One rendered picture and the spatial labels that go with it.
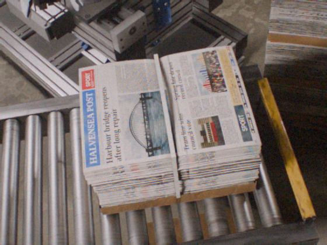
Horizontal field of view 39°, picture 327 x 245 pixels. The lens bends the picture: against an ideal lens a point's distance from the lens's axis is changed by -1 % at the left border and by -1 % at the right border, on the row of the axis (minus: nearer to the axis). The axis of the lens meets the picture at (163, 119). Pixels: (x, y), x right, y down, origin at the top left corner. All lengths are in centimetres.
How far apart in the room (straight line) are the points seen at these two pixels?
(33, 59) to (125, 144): 144
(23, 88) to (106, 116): 157
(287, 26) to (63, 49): 113
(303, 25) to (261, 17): 106
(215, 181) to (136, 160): 22
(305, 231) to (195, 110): 39
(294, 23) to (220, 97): 72
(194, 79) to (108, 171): 29
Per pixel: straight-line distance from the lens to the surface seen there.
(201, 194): 113
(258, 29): 268
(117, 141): 99
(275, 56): 182
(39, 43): 247
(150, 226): 202
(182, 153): 96
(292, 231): 115
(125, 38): 162
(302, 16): 167
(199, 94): 105
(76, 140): 130
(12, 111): 142
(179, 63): 111
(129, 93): 107
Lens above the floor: 185
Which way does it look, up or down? 54 degrees down
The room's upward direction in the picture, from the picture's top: 8 degrees counter-clockwise
